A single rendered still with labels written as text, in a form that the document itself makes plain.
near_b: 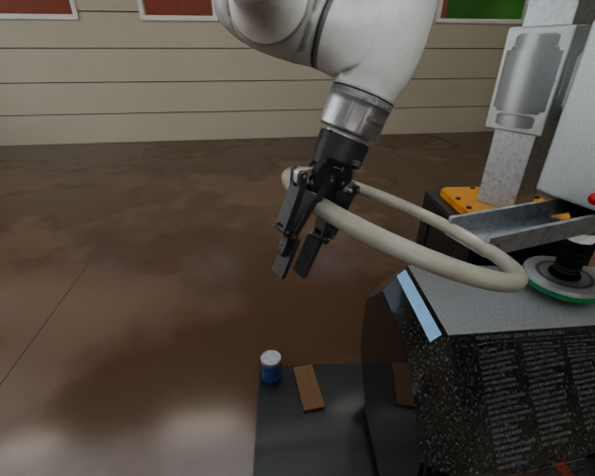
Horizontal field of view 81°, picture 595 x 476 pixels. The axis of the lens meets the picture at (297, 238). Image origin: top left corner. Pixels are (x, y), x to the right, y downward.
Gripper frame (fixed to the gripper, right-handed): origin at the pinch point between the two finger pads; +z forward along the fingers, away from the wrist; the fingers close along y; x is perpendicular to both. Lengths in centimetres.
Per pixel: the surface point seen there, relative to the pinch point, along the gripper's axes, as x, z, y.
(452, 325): -10, 15, 57
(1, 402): 119, 150, -23
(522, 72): 36, -69, 122
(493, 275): -22.5, -10.5, 14.6
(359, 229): -8.8, -9.6, 0.2
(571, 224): -18, -21, 66
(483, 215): -3, -15, 54
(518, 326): -20, 8, 70
